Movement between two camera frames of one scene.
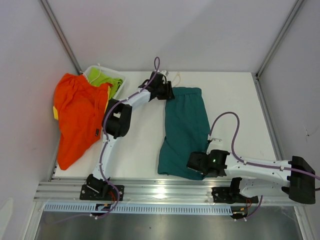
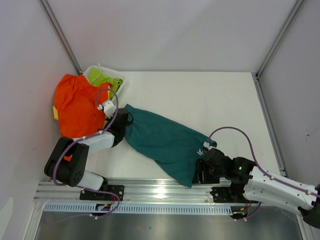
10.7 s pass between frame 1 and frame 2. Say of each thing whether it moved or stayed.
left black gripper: moved
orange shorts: stayed
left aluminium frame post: stayed
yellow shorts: stayed
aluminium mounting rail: stayed
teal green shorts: moved
